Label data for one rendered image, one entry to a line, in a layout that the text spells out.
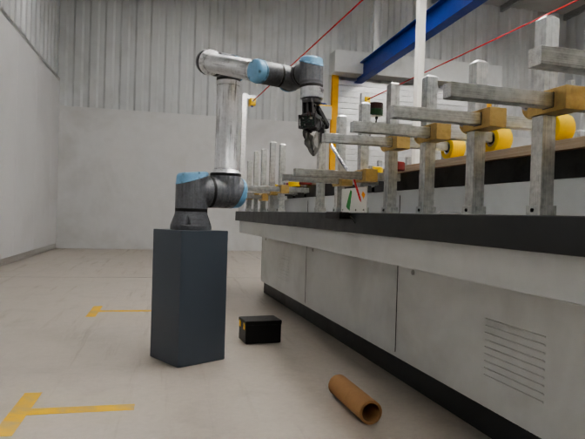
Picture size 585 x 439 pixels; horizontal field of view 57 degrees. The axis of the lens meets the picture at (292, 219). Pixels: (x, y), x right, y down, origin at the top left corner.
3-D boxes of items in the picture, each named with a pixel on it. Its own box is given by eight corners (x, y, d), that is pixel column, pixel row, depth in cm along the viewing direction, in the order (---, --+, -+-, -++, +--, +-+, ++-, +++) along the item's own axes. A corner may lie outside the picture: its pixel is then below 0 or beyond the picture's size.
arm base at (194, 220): (184, 230, 241) (184, 207, 241) (162, 228, 255) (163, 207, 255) (218, 230, 254) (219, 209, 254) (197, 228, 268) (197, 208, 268)
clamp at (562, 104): (563, 108, 112) (564, 84, 112) (518, 118, 125) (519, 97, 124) (588, 111, 113) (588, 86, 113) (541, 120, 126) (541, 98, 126)
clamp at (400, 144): (395, 148, 184) (395, 132, 184) (378, 151, 197) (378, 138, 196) (411, 149, 185) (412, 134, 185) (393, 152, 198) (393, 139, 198)
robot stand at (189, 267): (178, 368, 237) (181, 231, 237) (150, 355, 255) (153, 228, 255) (224, 359, 254) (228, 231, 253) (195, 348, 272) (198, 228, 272)
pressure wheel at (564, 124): (552, 106, 145) (534, 125, 152) (563, 129, 141) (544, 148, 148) (570, 108, 147) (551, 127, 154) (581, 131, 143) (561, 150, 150)
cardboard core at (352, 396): (359, 401, 178) (328, 374, 207) (359, 425, 178) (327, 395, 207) (382, 400, 181) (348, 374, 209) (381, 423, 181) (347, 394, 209)
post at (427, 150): (422, 229, 167) (427, 73, 167) (417, 229, 171) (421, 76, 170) (433, 230, 168) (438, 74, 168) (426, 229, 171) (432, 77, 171)
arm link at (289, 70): (271, 67, 220) (289, 59, 210) (294, 72, 227) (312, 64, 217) (271, 91, 220) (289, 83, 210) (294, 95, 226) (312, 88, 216)
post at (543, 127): (539, 232, 119) (547, 12, 119) (527, 232, 122) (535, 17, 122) (552, 233, 120) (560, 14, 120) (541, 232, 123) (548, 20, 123)
